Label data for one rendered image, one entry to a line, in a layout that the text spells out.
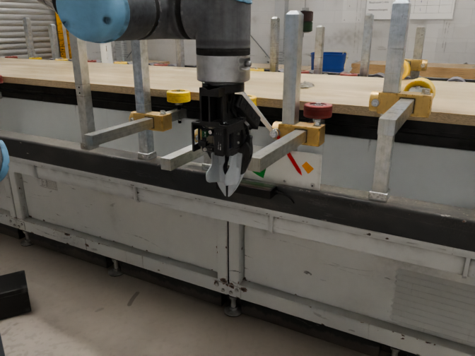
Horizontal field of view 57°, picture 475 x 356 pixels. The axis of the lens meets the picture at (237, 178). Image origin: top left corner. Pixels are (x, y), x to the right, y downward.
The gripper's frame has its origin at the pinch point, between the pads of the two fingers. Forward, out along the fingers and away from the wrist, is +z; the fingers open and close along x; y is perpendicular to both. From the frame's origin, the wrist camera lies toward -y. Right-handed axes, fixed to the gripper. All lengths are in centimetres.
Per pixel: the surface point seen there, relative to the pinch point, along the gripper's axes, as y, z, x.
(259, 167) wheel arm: -10.1, -1.6, 1.8
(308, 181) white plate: -38.3, 10.2, 3.9
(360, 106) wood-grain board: -58, -7, 12
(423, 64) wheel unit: -146, -13, 21
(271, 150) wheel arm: -16.6, -3.4, 1.7
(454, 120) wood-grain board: -58, -6, 36
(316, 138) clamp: -38.2, -1.8, 5.3
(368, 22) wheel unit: -148, -30, -5
